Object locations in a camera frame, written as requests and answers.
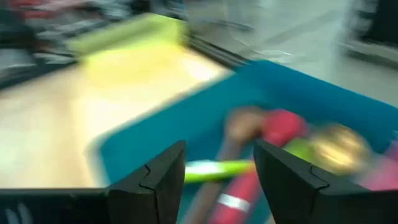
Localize yellow plastic bin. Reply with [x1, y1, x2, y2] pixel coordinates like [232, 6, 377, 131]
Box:
[65, 12, 189, 83]

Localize pink plastic bin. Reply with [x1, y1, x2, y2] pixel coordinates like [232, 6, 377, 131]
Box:
[354, 136, 398, 191]

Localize gold metal spoon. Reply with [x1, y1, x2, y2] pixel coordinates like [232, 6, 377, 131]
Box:
[307, 123, 374, 175]

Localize lime green silicone spoon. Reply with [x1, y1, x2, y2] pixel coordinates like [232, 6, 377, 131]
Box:
[184, 136, 315, 184]

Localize red silicone spoon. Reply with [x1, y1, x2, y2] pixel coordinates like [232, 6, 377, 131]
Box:
[206, 108, 309, 224]

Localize blue plastic bin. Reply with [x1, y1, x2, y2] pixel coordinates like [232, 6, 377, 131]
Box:
[88, 60, 398, 224]

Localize wooden spoon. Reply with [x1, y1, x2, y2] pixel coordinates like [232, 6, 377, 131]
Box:
[183, 106, 270, 224]

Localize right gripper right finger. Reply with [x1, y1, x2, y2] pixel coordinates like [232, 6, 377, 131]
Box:
[253, 139, 330, 224]

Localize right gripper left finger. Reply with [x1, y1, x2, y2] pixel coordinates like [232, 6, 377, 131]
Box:
[108, 140, 187, 224]

